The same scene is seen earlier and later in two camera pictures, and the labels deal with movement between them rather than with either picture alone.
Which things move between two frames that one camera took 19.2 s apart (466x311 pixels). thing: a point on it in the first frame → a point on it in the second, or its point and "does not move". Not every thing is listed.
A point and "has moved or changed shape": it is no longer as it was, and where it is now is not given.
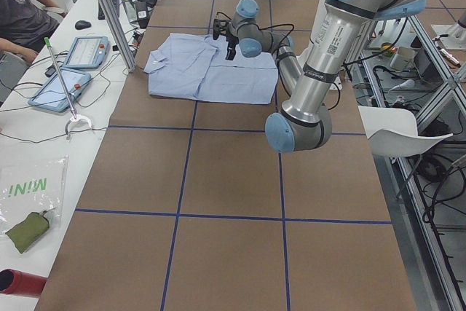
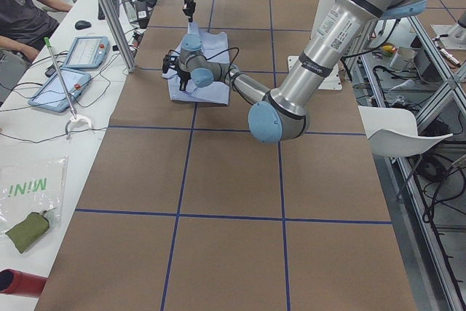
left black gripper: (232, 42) → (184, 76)
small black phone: (50, 71) does not move
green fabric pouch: (25, 232) does not move
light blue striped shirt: (196, 67) has moved or changed shape
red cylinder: (22, 283) does not move
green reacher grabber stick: (74, 117) does not move
